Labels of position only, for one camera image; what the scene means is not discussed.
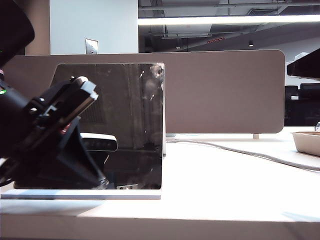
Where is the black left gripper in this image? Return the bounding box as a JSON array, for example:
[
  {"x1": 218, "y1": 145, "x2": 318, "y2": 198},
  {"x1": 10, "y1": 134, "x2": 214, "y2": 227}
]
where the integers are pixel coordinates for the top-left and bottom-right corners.
[{"x1": 4, "y1": 109, "x2": 109, "y2": 190}]

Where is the black tablet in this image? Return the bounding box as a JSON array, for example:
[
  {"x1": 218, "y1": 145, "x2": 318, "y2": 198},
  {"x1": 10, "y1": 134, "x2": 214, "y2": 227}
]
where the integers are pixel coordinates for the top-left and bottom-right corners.
[{"x1": 0, "y1": 62, "x2": 167, "y2": 201}]

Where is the brown round column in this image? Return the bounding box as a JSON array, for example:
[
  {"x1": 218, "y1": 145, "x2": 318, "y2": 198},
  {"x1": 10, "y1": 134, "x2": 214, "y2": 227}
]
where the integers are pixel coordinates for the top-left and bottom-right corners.
[{"x1": 24, "y1": 0, "x2": 51, "y2": 56}]

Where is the long ceiling light strip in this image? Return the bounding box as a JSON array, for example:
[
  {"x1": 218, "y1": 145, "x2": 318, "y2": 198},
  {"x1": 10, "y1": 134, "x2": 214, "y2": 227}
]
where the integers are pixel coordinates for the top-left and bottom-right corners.
[{"x1": 137, "y1": 14, "x2": 320, "y2": 26}]

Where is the black office chair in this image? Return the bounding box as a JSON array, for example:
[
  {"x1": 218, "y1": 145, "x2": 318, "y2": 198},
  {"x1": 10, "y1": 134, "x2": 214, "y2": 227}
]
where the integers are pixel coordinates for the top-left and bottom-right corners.
[
  {"x1": 299, "y1": 83, "x2": 320, "y2": 127},
  {"x1": 284, "y1": 85, "x2": 300, "y2": 127}
]

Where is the beige shallow tray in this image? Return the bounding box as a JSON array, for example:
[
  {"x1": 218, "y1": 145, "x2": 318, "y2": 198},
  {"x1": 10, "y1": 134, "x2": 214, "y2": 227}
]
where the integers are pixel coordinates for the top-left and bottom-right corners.
[{"x1": 290, "y1": 130, "x2": 320, "y2": 158}]

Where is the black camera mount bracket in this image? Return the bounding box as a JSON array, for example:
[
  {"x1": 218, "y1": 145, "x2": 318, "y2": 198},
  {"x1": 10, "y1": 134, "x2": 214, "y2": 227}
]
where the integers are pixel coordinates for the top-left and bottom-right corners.
[{"x1": 27, "y1": 80, "x2": 86, "y2": 119}]

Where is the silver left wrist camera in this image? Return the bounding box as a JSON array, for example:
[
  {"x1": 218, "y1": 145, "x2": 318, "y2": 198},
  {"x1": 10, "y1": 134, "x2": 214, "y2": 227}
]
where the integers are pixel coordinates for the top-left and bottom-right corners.
[{"x1": 70, "y1": 76, "x2": 99, "y2": 106}]

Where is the metal wall switch plate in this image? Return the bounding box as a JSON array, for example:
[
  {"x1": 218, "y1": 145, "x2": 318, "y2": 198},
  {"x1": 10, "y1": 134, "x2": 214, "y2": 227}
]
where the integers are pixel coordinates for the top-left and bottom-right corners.
[{"x1": 85, "y1": 38, "x2": 99, "y2": 55}]

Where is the grey cable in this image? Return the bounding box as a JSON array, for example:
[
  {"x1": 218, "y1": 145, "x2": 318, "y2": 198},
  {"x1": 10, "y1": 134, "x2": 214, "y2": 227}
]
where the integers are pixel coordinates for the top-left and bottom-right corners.
[{"x1": 166, "y1": 139, "x2": 320, "y2": 173}]

